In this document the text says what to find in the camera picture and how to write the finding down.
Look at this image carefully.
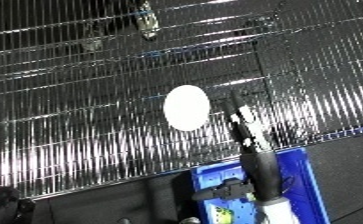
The white paper cup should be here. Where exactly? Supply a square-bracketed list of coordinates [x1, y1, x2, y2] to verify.
[161, 84, 213, 132]

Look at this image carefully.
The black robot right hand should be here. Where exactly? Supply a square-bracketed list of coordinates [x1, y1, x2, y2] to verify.
[191, 89, 286, 202]

